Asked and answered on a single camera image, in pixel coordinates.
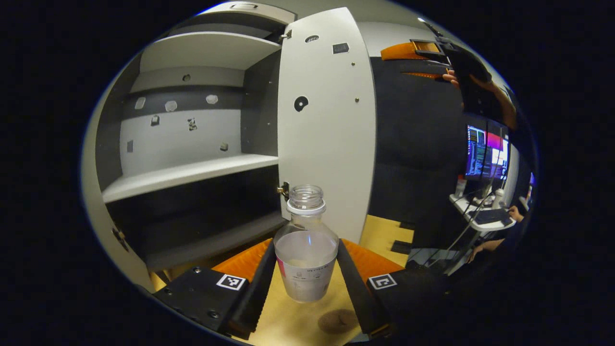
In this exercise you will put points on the black flat pad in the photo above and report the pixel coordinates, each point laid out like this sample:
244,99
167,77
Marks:
401,247
407,225

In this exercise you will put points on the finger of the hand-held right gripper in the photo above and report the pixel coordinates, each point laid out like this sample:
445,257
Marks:
425,75
403,50

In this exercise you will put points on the white cabinet shelf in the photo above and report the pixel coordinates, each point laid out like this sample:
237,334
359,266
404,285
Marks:
182,175
206,50

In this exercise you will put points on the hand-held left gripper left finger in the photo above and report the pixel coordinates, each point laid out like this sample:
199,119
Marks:
259,293

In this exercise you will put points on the black backdrop cloth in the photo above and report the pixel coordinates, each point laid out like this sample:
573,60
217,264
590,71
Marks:
418,144

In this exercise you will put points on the metal door hinge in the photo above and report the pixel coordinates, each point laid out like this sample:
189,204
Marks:
284,190
286,35

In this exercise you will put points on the white drawer front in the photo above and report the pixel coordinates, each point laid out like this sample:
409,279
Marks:
269,13

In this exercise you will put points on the black keyboard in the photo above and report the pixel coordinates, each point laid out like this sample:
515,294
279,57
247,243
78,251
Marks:
492,216

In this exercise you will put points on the clear plastic bottle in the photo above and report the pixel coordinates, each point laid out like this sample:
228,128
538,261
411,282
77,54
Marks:
306,254

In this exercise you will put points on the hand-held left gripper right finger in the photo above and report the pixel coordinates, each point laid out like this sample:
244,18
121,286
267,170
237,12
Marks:
355,293

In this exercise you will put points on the grey and white cabinet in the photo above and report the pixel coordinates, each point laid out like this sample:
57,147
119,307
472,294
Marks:
192,139

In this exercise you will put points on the white desk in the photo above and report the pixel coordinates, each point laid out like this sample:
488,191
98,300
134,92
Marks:
463,206

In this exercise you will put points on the white bottle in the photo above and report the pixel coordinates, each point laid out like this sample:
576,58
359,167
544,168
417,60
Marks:
499,198

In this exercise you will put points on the computer monitor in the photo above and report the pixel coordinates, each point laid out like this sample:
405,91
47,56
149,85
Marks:
483,151

